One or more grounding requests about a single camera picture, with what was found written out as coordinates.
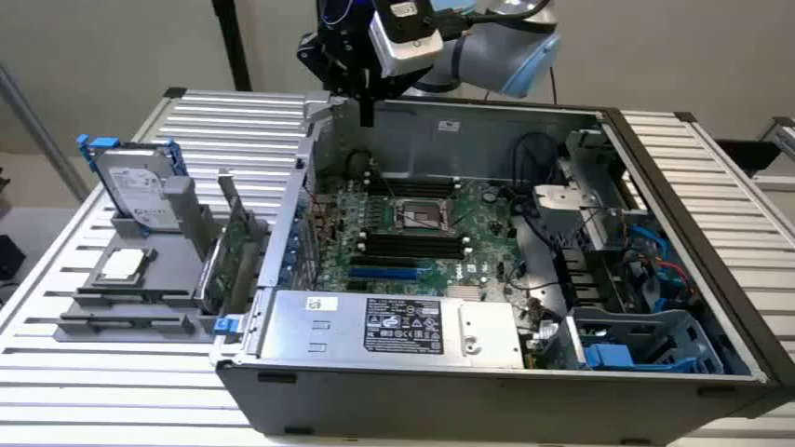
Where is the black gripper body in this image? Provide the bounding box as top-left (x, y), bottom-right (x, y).
top-left (314, 0), bottom-right (382, 75)

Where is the black RAM slot bank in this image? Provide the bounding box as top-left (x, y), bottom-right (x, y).
top-left (366, 172), bottom-right (461, 199)
top-left (355, 229), bottom-right (473, 263)

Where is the black pole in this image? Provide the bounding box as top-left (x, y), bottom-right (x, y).
top-left (210, 0), bottom-right (254, 92)

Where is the CPU socket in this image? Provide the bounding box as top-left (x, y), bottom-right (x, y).
top-left (389, 197), bottom-right (459, 233)

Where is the green motherboard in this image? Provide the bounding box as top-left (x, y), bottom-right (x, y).
top-left (307, 175), bottom-right (537, 305)

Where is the black expansion slot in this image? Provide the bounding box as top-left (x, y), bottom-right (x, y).
top-left (350, 254), bottom-right (419, 268)

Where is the silver hard disk blue caddy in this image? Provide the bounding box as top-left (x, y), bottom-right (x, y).
top-left (76, 133), bottom-right (184, 235)

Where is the blue expansion slot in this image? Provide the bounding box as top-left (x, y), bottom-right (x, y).
top-left (346, 265), bottom-right (421, 280)

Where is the green graphics card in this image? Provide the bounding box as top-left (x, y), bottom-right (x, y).
top-left (196, 169), bottom-right (274, 314)

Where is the grey parts rack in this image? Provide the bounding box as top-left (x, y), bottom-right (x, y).
top-left (54, 175), bottom-right (277, 345)

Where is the black power supply label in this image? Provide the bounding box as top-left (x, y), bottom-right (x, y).
top-left (362, 297), bottom-right (446, 357)

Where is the silver CPU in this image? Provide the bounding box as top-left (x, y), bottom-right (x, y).
top-left (100, 248), bottom-right (152, 281)

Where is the silver power supply unit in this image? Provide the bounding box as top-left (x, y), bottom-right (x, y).
top-left (256, 290), bottom-right (525, 370)

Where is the neighbouring aluminium table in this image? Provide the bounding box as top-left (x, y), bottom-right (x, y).
top-left (714, 115), bottom-right (795, 188)

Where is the black box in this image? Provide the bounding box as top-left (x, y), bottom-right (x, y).
top-left (0, 234), bottom-right (27, 281)

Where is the grey disk bay cage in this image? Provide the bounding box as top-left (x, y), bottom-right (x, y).
top-left (562, 305), bottom-right (729, 375)

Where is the blue disk bay latch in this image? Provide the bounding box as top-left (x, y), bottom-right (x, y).
top-left (586, 343), bottom-right (637, 372)

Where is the open black PC case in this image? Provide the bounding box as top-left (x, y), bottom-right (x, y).
top-left (208, 90), bottom-right (795, 440)

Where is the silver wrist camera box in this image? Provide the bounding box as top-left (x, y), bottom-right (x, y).
top-left (370, 0), bottom-right (446, 78)

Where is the short black cable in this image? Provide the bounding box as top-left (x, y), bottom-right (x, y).
top-left (346, 148), bottom-right (374, 174)

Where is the black camera cable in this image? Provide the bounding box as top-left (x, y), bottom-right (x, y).
top-left (427, 0), bottom-right (558, 43)

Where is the black looped cable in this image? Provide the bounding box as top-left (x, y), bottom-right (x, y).
top-left (511, 131), bottom-right (562, 188)

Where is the silver metal drive bracket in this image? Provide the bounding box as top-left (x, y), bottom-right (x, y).
top-left (533, 129), bottom-right (649, 253)

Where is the aluminium frame bar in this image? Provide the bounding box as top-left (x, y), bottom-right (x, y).
top-left (0, 63), bottom-right (90, 202)

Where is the blue wire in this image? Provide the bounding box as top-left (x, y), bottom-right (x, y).
top-left (625, 222), bottom-right (693, 309)

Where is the red wire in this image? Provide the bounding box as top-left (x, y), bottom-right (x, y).
top-left (657, 259), bottom-right (693, 300)

